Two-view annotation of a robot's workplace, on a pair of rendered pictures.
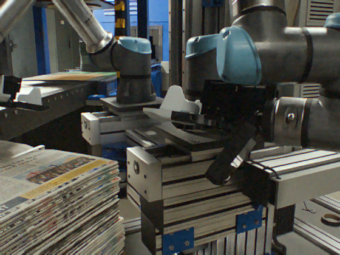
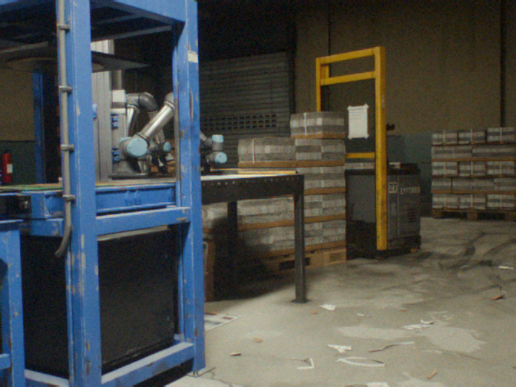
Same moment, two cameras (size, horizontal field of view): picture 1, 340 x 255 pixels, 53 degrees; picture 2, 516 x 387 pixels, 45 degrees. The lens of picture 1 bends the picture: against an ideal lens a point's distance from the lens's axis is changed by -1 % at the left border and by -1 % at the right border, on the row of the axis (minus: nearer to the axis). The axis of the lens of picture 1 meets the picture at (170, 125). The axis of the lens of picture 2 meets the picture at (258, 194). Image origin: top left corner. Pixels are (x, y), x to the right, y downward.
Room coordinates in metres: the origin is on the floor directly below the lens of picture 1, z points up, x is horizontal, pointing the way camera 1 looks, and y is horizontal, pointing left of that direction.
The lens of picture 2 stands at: (4.60, 2.45, 0.88)
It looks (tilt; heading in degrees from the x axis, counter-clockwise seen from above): 3 degrees down; 203
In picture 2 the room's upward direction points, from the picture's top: 1 degrees counter-clockwise
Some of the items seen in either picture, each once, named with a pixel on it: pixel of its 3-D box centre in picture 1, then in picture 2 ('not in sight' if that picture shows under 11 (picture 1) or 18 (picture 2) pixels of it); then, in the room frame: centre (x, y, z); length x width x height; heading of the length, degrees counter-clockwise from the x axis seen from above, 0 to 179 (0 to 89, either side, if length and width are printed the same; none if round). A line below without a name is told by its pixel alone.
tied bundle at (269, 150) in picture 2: not in sight; (266, 153); (0.00, 0.56, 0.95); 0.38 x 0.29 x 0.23; 66
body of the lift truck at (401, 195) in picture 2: not in sight; (375, 210); (-1.27, 1.16, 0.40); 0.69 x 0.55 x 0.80; 65
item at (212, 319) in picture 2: not in sight; (203, 320); (1.60, 0.82, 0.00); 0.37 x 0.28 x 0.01; 172
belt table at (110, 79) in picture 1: (79, 82); (61, 196); (2.57, 0.69, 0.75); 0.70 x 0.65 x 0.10; 172
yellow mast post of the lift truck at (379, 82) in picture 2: not in sight; (379, 149); (-0.79, 1.30, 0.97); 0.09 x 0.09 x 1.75; 65
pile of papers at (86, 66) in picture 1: (102, 55); not in sight; (3.14, 0.61, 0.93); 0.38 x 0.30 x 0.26; 172
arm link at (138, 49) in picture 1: (133, 55); (128, 147); (1.29, 0.14, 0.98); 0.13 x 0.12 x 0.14; 52
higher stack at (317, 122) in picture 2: not in sight; (318, 187); (-0.54, 0.81, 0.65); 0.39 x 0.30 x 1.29; 65
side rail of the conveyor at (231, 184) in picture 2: not in sight; (243, 188); (1.60, 1.08, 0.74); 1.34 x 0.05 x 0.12; 172
